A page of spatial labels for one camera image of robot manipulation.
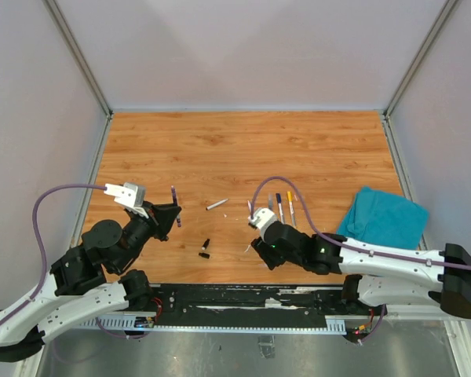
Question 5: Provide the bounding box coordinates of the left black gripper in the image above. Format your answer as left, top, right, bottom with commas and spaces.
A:
113, 199, 182, 272

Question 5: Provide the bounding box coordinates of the dark purple pen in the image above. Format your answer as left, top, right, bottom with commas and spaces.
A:
170, 185, 182, 228

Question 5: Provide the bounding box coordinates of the teal barrel gel pen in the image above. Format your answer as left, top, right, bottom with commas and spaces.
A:
268, 193, 274, 211

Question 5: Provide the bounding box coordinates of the white pen black tip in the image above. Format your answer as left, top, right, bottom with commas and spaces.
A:
276, 192, 286, 224

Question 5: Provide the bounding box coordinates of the white marker yellow end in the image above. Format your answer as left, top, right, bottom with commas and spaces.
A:
287, 191, 297, 228

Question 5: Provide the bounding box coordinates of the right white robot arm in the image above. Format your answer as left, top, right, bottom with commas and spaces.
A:
251, 221, 471, 320

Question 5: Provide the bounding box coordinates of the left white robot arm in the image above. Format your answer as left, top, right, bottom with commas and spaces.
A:
0, 202, 181, 363

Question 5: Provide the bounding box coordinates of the white pen dark barrel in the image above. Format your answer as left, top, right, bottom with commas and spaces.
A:
206, 198, 228, 210

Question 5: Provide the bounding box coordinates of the teal cloth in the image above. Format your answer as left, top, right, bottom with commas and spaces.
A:
337, 186, 429, 250

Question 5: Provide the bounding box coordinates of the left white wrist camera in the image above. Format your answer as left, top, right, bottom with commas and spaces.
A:
104, 182, 148, 218

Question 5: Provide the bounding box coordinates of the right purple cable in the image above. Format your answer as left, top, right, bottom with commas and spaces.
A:
249, 175, 471, 346

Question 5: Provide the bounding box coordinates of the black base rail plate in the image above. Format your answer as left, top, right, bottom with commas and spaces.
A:
152, 284, 369, 319

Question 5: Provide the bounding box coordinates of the grey slotted cable duct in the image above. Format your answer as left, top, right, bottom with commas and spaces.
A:
79, 313, 347, 335

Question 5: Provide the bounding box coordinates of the left aluminium frame post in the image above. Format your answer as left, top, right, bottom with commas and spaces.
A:
42, 0, 114, 119

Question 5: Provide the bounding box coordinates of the aluminium frame post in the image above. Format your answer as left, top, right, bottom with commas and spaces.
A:
382, 0, 462, 119
42, 0, 114, 119

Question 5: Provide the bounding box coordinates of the right aluminium frame post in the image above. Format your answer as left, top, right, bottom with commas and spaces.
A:
382, 0, 462, 119

